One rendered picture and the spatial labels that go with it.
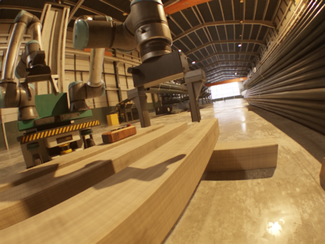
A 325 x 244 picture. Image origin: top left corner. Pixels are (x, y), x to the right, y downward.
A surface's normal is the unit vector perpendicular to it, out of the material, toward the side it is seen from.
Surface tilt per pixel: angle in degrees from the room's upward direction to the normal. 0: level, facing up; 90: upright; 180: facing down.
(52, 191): 90
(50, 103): 90
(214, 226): 0
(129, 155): 90
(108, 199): 0
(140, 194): 0
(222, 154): 90
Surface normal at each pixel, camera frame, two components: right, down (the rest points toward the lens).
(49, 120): 0.84, -0.11
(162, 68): -0.49, 0.16
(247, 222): -0.18, -0.98
